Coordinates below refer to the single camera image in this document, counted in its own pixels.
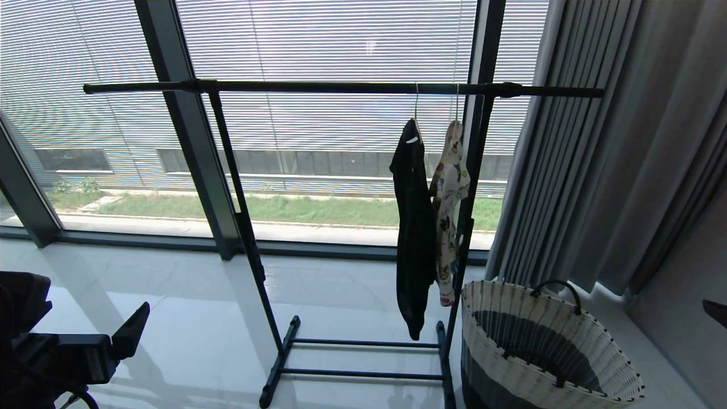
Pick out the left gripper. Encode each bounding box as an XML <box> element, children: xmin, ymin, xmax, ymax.
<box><xmin>9</xmin><ymin>301</ymin><xmax>152</xmax><ymax>395</ymax></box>

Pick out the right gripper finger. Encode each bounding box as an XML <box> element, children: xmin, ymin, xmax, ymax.
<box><xmin>702</xmin><ymin>299</ymin><xmax>727</xmax><ymax>329</ymax></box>

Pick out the cream printed garment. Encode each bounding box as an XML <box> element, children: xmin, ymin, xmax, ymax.
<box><xmin>429</xmin><ymin>119</ymin><xmax>471</xmax><ymax>307</ymax></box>

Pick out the black garment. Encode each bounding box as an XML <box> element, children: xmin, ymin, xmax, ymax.
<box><xmin>389</xmin><ymin>118</ymin><xmax>439</xmax><ymax>341</ymax></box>

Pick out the white laundry basket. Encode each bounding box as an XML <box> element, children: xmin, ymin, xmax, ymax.
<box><xmin>459</xmin><ymin>278</ymin><xmax>646</xmax><ymax>409</ymax></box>

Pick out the black clothes rack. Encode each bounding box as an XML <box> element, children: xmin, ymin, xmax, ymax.
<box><xmin>83</xmin><ymin>80</ymin><xmax>605</xmax><ymax>409</ymax></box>

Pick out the grey curtain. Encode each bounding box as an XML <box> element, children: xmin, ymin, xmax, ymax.
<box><xmin>486</xmin><ymin>0</ymin><xmax>727</xmax><ymax>297</ymax></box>

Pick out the window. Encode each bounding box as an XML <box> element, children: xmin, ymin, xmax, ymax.
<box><xmin>0</xmin><ymin>0</ymin><xmax>550</xmax><ymax>266</ymax></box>

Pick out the black cable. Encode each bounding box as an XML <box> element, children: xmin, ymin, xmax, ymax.
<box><xmin>60</xmin><ymin>386</ymin><xmax>101</xmax><ymax>409</ymax></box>

